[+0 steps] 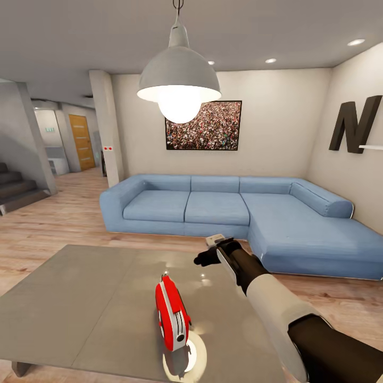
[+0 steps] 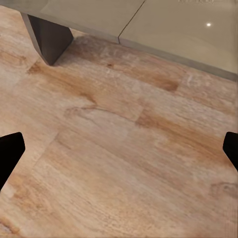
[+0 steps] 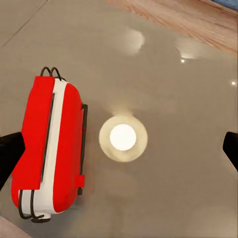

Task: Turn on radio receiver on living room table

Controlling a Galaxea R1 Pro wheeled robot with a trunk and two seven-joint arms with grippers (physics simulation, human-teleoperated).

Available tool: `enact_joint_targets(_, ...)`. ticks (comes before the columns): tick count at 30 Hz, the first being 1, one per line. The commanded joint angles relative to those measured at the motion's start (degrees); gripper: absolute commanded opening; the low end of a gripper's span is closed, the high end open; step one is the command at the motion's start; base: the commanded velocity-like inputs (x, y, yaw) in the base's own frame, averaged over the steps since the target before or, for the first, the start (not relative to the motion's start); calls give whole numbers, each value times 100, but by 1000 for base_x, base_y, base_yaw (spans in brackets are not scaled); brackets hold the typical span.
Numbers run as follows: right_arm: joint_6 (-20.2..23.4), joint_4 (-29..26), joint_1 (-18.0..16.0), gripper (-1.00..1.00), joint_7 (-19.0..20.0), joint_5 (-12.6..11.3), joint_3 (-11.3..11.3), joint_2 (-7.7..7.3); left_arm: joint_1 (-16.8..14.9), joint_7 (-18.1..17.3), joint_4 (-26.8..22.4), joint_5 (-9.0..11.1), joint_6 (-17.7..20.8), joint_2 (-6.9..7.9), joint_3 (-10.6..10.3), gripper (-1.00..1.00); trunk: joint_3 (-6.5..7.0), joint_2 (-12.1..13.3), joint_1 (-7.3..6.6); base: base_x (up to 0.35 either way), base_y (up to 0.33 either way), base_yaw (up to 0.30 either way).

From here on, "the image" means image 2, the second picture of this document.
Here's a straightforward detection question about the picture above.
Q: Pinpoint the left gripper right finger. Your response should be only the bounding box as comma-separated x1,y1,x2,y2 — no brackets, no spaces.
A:
223,132,238,171

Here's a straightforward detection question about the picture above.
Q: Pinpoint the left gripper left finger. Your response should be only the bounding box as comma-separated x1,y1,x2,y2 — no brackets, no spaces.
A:
0,132,25,190

